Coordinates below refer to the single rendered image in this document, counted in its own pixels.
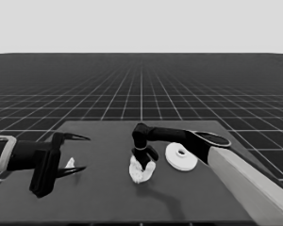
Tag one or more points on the large thick white disc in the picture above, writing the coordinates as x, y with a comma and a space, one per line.
174, 157

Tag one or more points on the white round carrier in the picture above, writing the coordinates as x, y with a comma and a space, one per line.
144, 177

